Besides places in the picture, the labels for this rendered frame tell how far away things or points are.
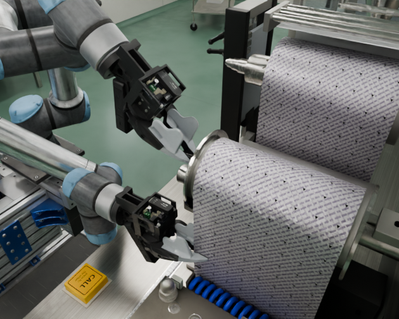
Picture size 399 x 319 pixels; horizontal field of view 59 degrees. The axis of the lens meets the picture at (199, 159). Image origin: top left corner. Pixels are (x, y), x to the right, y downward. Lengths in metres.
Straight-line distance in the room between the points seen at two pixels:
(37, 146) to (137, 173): 1.70
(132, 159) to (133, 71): 2.14
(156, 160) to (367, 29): 2.16
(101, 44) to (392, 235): 0.50
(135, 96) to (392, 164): 0.98
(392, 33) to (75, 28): 0.51
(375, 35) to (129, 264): 0.72
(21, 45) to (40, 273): 1.34
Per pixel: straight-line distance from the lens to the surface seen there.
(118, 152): 2.79
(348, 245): 0.51
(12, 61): 0.70
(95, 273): 0.90
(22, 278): 1.89
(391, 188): 1.24
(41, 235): 1.57
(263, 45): 0.92
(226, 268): 0.67
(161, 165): 2.61
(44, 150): 0.91
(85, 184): 0.78
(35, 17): 1.07
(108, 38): 0.60
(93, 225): 0.84
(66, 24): 0.63
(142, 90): 0.57
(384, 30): 0.71
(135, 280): 0.90
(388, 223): 0.54
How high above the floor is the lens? 1.65
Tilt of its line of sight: 38 degrees down
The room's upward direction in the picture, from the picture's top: straight up
